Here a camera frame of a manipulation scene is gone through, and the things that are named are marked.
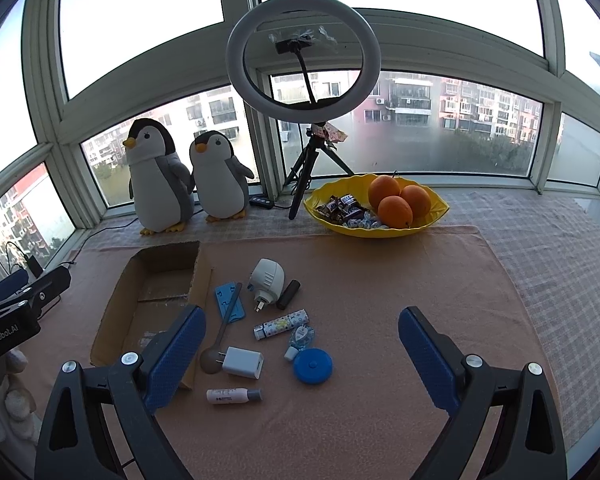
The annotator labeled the brown cardboard box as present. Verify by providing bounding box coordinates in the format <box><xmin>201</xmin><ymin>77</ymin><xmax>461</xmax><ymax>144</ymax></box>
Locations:
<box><xmin>90</xmin><ymin>240</ymin><xmax>212</xmax><ymax>366</ymax></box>

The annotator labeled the grey metal spoon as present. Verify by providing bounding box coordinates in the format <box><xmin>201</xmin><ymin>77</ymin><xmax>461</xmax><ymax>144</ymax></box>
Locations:
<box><xmin>199</xmin><ymin>282</ymin><xmax>242</xmax><ymax>375</ymax></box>

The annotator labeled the pink lotion bottle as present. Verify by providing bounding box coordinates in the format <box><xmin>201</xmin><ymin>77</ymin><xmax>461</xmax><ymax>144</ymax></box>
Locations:
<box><xmin>206</xmin><ymin>387</ymin><xmax>263</xmax><ymax>405</ymax></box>

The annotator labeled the white usb charger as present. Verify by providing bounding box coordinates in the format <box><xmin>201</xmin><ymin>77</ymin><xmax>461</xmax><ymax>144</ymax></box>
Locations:
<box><xmin>218</xmin><ymin>347</ymin><xmax>264</xmax><ymax>380</ymax></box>

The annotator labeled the blue round tape measure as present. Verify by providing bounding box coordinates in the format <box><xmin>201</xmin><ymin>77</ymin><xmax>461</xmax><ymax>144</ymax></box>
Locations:
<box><xmin>292</xmin><ymin>348</ymin><xmax>334</xmax><ymax>386</ymax></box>

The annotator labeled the white travel adapter plug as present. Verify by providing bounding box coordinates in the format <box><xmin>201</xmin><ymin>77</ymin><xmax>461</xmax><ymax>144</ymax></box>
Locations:
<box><xmin>248</xmin><ymin>258</ymin><xmax>285</xmax><ymax>312</ymax></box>

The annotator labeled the blue clear small bottle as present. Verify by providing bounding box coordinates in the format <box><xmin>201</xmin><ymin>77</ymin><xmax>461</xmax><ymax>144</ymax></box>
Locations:
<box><xmin>284</xmin><ymin>324</ymin><xmax>315</xmax><ymax>362</ymax></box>

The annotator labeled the black cylinder tube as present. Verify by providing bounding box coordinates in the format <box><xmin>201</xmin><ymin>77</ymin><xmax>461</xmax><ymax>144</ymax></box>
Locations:
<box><xmin>276</xmin><ymin>280</ymin><xmax>300</xmax><ymax>310</ymax></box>

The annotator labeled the patterned white lighter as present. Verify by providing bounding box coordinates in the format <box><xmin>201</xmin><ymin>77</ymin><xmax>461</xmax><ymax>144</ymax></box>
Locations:
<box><xmin>253</xmin><ymin>309</ymin><xmax>310</xmax><ymax>341</ymax></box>

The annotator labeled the checkered grey cloth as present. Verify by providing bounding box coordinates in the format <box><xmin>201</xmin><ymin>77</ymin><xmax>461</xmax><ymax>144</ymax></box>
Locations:
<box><xmin>82</xmin><ymin>186</ymin><xmax>600</xmax><ymax>453</ymax></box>

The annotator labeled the large penguin plush toy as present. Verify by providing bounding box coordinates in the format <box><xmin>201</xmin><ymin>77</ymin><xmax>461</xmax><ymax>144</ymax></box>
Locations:
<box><xmin>122</xmin><ymin>117</ymin><xmax>194</xmax><ymax>235</ymax></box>

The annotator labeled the blue plastic phone stand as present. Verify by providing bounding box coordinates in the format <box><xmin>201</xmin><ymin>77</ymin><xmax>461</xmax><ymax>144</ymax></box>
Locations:
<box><xmin>214</xmin><ymin>282</ymin><xmax>246</xmax><ymax>323</ymax></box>

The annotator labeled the pink towel mat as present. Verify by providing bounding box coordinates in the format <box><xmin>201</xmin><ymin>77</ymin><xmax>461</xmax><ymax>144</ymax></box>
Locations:
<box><xmin>22</xmin><ymin>226</ymin><xmax>567</xmax><ymax>479</ymax></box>

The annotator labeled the small penguin plush toy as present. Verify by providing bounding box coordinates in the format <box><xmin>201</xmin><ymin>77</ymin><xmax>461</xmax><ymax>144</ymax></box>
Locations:
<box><xmin>189</xmin><ymin>130</ymin><xmax>256</xmax><ymax>222</ymax></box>

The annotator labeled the orange fruit right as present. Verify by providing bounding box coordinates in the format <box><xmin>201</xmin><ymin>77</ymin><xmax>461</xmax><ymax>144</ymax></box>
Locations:
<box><xmin>401</xmin><ymin>184</ymin><xmax>431</xmax><ymax>219</ymax></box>

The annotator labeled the black inline remote control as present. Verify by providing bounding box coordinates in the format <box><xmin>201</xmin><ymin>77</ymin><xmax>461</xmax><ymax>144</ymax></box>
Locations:
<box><xmin>249</xmin><ymin>196</ymin><xmax>275</xmax><ymax>210</ymax></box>

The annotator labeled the yellow fruit bowl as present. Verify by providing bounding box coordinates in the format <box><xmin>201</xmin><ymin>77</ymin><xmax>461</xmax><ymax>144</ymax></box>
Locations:
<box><xmin>304</xmin><ymin>174</ymin><xmax>450</xmax><ymax>238</ymax></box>

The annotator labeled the wrapped candies pile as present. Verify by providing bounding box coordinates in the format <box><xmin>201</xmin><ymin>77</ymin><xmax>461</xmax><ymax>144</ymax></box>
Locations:
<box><xmin>315</xmin><ymin>194</ymin><xmax>387</xmax><ymax>230</ymax></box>

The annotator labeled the black tripod stand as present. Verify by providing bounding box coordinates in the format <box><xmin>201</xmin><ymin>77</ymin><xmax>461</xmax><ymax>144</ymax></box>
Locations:
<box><xmin>283</xmin><ymin>122</ymin><xmax>354</xmax><ymax>220</ymax></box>

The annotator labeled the black phone holder clamp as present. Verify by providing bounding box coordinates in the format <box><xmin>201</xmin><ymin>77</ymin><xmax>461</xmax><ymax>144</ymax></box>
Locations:
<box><xmin>268</xmin><ymin>25</ymin><xmax>339</xmax><ymax>54</ymax></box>

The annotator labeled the white ring light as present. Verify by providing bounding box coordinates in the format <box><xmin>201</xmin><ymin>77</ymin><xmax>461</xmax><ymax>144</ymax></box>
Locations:
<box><xmin>224</xmin><ymin>0</ymin><xmax>383</xmax><ymax>125</ymax></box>

